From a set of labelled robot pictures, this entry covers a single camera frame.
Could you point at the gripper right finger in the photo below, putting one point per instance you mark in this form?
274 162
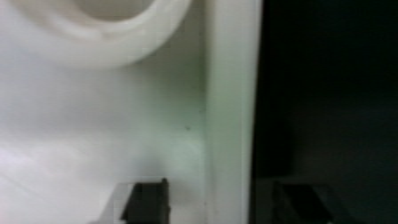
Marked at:
306 204

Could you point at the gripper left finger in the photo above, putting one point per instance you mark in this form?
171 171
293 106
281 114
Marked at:
139 204

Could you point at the white square table top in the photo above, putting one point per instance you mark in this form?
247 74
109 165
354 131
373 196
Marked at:
126 108

